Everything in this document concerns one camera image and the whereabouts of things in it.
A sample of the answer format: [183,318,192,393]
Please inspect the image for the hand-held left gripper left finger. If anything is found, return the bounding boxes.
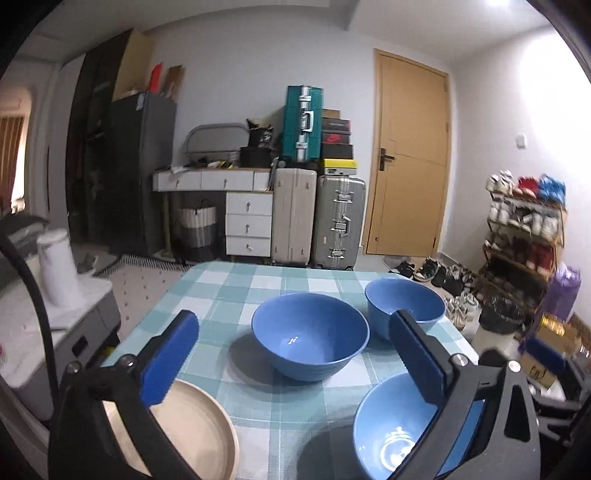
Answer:
[48,309,200,480]

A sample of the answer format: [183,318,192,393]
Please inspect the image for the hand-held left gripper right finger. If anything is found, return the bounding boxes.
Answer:
[389,309,541,480]

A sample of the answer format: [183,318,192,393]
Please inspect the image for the cream plate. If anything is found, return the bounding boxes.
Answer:
[99,378,241,480]

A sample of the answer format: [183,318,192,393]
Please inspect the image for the large blue bowl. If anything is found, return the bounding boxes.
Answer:
[252,292,370,383]

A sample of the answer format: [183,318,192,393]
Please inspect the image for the patterned rug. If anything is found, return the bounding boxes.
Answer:
[104,256,195,324]

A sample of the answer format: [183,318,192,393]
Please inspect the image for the teal checkered tablecloth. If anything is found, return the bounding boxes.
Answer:
[99,261,481,480]

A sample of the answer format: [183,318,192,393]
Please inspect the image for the scattered shoes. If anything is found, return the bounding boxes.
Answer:
[383,256,481,330]

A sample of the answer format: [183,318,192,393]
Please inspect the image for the bin with black bag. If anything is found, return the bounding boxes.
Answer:
[471,295,525,354]

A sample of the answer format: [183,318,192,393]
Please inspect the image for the grey side cabinet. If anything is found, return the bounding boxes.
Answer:
[0,263,122,423]

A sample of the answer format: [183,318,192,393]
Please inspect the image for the cardboard box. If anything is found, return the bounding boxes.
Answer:
[519,351,559,388]

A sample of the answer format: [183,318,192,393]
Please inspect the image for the grey white woven basket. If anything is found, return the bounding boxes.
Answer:
[178,199,218,261]

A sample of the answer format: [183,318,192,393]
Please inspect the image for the wooden shoe rack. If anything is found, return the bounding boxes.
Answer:
[482,171,568,324]

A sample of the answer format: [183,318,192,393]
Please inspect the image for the white kettle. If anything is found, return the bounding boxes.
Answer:
[36,229,84,308]

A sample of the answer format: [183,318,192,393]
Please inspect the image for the white desk with drawers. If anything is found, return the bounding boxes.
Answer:
[153,167,274,258]

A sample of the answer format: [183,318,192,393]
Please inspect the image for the purple bag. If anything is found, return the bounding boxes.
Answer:
[540,265,581,324]

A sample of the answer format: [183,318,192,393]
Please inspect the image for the silver suitcase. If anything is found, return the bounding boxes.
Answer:
[310,174,367,271]

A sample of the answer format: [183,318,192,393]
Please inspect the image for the assorted sneakers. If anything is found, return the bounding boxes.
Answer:
[485,170,568,278]

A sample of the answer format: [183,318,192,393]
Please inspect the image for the wooden door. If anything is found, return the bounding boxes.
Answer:
[361,48,451,259]

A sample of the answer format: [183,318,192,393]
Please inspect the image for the dark grey fridge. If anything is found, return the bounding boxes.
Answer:
[108,92,177,257]

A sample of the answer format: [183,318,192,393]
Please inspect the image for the beige suitcase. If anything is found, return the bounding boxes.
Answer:
[270,167,318,266]

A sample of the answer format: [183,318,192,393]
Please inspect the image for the yellow black box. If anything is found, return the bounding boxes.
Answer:
[322,159,358,176]

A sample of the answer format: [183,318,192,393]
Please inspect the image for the black round box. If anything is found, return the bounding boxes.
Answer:
[240,147,273,169]

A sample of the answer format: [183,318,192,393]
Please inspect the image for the dark tall cabinet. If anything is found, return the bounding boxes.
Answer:
[67,30,148,245]

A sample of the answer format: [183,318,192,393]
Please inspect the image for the black paper bag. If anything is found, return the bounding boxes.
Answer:
[247,119,274,148]

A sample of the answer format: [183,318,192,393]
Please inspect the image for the brown curtain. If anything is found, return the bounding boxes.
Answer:
[0,115,24,213]

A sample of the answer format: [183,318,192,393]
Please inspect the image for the teal suitcase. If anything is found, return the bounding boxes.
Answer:
[283,85,324,162]

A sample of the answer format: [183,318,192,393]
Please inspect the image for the grey folding frame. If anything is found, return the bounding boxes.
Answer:
[185,122,247,164]

